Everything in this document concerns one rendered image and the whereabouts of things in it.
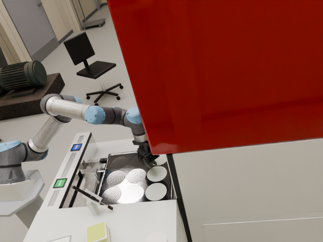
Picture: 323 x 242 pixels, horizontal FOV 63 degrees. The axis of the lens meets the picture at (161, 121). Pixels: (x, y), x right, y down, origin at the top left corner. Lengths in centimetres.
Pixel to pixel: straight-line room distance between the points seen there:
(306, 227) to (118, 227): 81
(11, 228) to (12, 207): 117
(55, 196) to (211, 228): 74
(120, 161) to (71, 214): 39
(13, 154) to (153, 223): 92
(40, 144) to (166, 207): 88
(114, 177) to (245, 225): 66
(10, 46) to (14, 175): 429
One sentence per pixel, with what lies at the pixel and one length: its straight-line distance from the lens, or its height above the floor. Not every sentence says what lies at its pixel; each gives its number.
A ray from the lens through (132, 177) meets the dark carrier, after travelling 136.
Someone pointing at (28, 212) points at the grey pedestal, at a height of 70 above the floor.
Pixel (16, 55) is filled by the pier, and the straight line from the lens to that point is 580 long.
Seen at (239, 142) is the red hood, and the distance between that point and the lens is 92.
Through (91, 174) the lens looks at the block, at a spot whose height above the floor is 90.
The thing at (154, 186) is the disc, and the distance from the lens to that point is 129.
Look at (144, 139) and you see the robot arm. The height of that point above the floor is 113.
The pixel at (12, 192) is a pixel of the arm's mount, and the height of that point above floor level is 89.
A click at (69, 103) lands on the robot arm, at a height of 132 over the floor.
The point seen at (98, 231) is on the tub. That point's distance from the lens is 106.
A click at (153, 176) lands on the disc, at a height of 90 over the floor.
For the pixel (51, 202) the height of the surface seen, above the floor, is 96.
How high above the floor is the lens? 186
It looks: 35 degrees down
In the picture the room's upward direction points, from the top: 13 degrees counter-clockwise
